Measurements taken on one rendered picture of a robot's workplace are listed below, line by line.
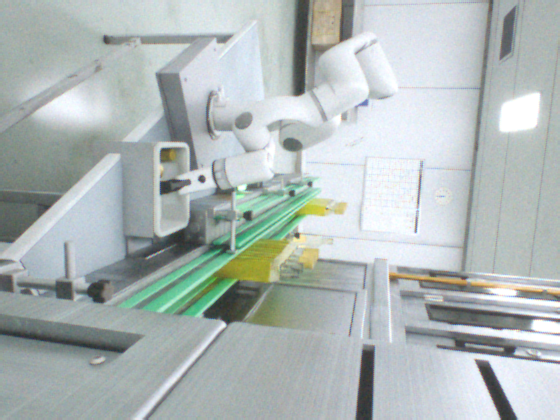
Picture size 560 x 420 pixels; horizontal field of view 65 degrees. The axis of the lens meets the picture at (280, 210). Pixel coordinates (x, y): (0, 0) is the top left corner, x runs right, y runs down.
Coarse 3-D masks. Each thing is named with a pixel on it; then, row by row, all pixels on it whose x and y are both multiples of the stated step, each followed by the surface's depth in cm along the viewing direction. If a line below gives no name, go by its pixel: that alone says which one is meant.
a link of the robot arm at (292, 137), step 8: (328, 120) 119; (336, 120) 120; (280, 128) 129; (288, 128) 125; (296, 128) 123; (304, 128) 122; (312, 128) 121; (320, 128) 121; (328, 128) 120; (336, 128) 121; (280, 136) 127; (288, 136) 126; (296, 136) 125; (304, 136) 124; (312, 136) 124; (320, 136) 123; (328, 136) 123; (280, 144) 129; (288, 144) 128; (296, 144) 127; (304, 144) 127; (312, 144) 127
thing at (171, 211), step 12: (168, 144) 103; (180, 144) 110; (156, 156) 99; (180, 156) 115; (156, 168) 99; (168, 168) 116; (180, 168) 115; (156, 180) 100; (156, 192) 100; (156, 204) 100; (168, 204) 117; (180, 204) 117; (156, 216) 101; (168, 216) 117; (180, 216) 117; (156, 228) 101; (168, 228) 108; (180, 228) 113
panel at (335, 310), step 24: (264, 288) 141; (288, 288) 144; (312, 288) 145; (336, 288) 144; (240, 312) 120; (264, 312) 123; (288, 312) 124; (312, 312) 124; (336, 312) 125; (360, 312) 124; (360, 336) 108
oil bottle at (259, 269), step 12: (228, 264) 119; (240, 264) 118; (252, 264) 118; (264, 264) 117; (276, 264) 117; (216, 276) 121; (228, 276) 120; (240, 276) 119; (252, 276) 118; (264, 276) 117; (276, 276) 117
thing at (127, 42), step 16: (208, 32) 200; (224, 32) 198; (128, 48) 195; (96, 64) 175; (64, 80) 161; (80, 80) 166; (48, 96) 151; (16, 112) 139; (32, 112) 145; (0, 128) 133; (16, 240) 85
